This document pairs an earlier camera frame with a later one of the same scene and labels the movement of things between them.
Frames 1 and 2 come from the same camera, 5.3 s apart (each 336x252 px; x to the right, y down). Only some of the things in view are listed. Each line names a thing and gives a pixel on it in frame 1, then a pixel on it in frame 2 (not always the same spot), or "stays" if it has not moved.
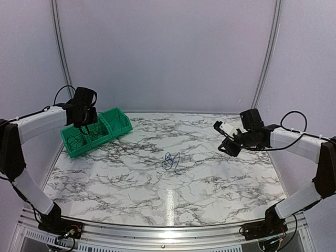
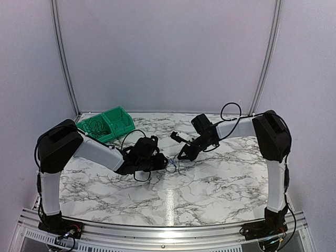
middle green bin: (94, 133) stays
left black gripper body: (86, 118) to (145, 165)
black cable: (95, 132) stays
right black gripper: (230, 150) to (190, 155)
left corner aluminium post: (61, 48) stays
